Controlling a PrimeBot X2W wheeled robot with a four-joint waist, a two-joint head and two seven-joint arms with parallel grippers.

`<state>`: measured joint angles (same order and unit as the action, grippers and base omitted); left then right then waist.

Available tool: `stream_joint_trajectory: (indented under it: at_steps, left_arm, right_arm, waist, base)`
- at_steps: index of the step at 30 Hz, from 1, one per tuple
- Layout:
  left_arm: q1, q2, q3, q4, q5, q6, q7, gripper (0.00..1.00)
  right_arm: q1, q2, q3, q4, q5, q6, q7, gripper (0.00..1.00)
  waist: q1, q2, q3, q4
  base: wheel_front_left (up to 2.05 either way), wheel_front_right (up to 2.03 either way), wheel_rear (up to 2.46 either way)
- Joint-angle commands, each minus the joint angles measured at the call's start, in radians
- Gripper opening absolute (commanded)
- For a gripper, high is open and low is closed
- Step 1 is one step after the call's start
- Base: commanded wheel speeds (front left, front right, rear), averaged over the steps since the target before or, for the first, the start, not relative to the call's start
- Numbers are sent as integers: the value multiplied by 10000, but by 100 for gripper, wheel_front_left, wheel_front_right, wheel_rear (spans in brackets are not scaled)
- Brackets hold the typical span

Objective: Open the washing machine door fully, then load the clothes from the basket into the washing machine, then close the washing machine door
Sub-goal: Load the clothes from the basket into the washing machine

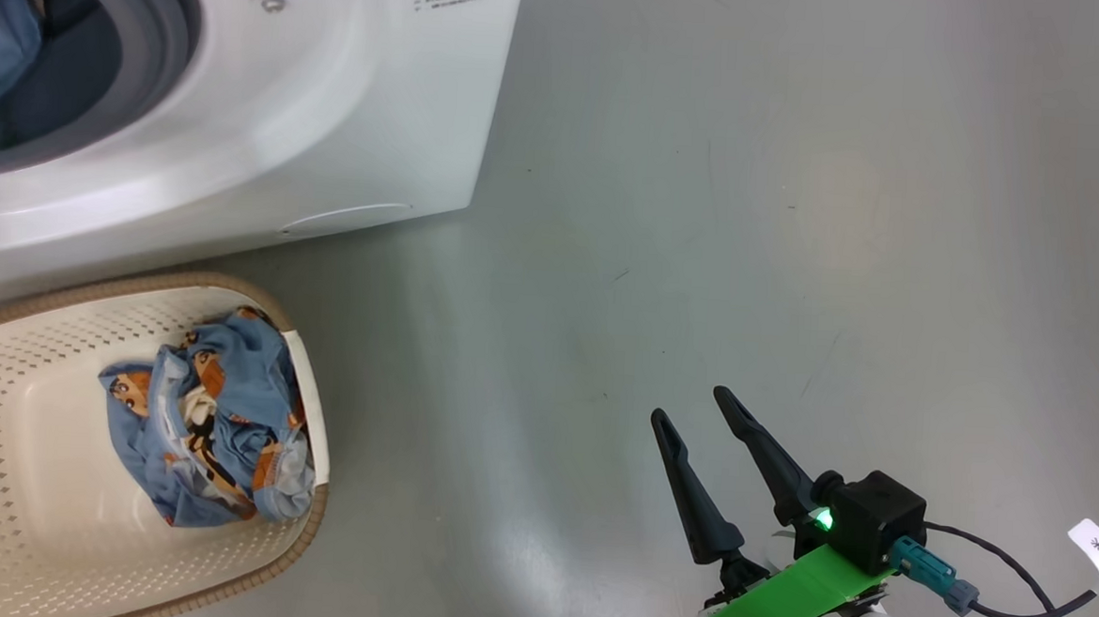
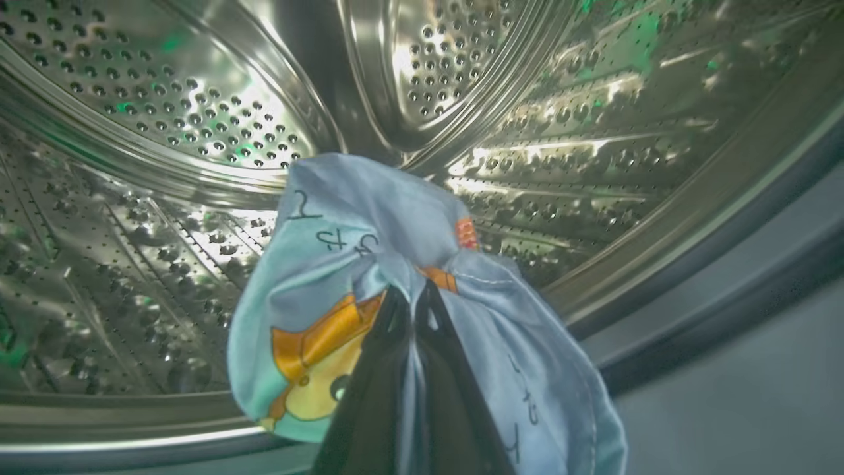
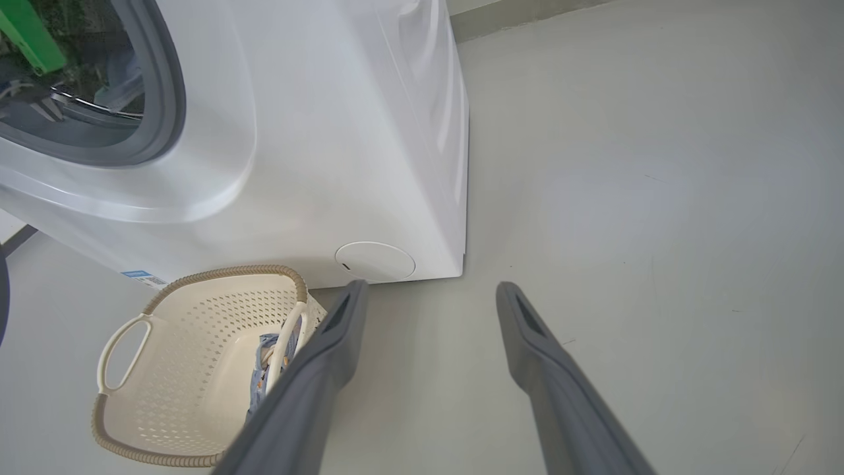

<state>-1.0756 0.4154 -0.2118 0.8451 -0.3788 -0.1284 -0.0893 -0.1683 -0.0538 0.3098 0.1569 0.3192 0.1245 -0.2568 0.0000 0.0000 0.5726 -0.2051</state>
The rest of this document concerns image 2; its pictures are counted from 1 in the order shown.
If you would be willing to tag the perforated steel washer drum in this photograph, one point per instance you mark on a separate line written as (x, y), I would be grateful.
(165, 99)

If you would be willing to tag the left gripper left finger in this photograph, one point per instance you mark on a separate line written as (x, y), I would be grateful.
(369, 409)

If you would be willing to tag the blue bear print garment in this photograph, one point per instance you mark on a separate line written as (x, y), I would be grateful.
(343, 218)

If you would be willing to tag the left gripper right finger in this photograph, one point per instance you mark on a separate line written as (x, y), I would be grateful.
(448, 409)

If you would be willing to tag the white front-load washing machine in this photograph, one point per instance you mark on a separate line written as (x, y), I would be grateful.
(758, 396)

